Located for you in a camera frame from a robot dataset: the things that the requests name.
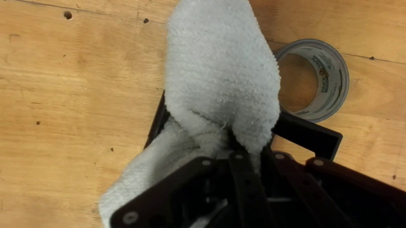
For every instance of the black mesh box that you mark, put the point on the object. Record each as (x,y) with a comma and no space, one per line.
(312,134)

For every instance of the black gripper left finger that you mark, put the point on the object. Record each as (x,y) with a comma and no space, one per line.
(249,190)

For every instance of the white terry towel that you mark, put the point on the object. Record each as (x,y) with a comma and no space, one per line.
(219,67)

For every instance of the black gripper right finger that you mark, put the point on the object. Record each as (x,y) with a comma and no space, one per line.
(304,190)

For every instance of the grey duct tape roll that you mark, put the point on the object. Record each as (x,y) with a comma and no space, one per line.
(337,79)

